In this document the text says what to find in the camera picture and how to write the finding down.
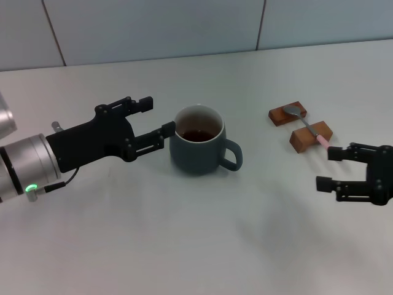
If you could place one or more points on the grey ceramic cup with tea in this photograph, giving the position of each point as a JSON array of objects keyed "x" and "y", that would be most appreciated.
[{"x": 190, "y": 156}]

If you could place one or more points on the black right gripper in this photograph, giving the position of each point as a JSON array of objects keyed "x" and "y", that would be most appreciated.
[{"x": 383, "y": 172}]

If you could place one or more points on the notched wooden block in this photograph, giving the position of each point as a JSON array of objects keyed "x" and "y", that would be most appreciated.
[{"x": 302, "y": 139}]

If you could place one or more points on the flat wooden block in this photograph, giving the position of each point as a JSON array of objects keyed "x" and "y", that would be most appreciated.
[{"x": 276, "y": 118}]

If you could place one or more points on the silver plug stud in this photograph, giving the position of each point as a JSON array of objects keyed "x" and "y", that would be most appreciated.
[{"x": 56, "y": 126}]

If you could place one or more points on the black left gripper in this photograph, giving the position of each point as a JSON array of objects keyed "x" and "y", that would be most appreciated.
[{"x": 92, "y": 141}]

